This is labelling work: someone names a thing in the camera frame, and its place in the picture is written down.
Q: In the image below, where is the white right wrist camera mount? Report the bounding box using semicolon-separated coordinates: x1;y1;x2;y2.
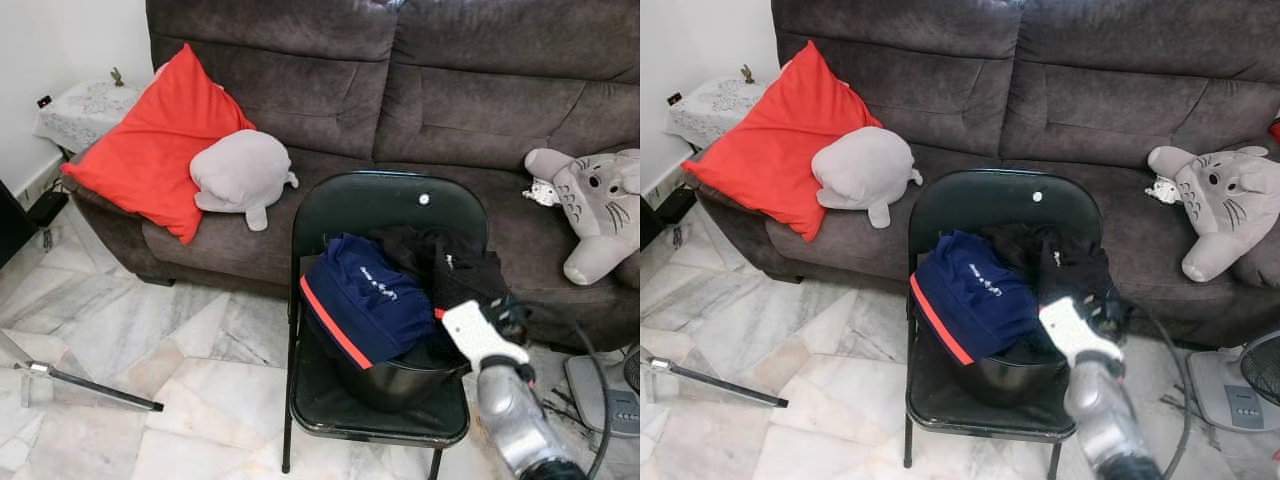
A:
1037;295;1127;367
440;297;532;374

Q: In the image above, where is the grey seal plush toy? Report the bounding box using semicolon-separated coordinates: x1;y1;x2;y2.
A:
811;125;924;230
189;129;300;233

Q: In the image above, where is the navy shirt red stripe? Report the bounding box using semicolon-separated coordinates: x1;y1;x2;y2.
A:
299;232;439;372
909;229;1047;368

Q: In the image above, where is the grey floor fan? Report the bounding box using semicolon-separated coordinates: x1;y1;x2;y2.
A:
1186;330;1280;434
562;344;641;440

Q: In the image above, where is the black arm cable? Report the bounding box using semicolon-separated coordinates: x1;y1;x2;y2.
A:
1128;303;1195;480
528;308;615;480

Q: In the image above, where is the lace covered side table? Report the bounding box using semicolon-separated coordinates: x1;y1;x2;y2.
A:
34;79;143;154
664;77;771;152

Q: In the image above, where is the red cushion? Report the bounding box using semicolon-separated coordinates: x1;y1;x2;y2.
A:
681;39;884;244
60;42;257;247

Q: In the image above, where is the black plastic basin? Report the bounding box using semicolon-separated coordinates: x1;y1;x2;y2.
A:
925;300;1087;410
305;300;472;414

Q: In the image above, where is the black shirt white print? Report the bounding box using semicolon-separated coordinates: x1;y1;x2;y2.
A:
983;221;1119;336
368;224;507;336

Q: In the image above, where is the dark grey sofa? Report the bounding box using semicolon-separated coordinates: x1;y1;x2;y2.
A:
685;0;1280;349
60;0;641;353

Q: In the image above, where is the grey cat plush toy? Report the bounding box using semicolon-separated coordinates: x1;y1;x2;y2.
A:
1147;144;1280;284
523;147;641;288

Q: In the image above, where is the black folding chair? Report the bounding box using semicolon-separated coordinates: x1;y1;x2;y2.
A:
281;169;492;480
902;167;1105;480

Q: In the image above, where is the small white plush toy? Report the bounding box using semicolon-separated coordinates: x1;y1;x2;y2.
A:
1144;174;1184;206
521;177;562;209

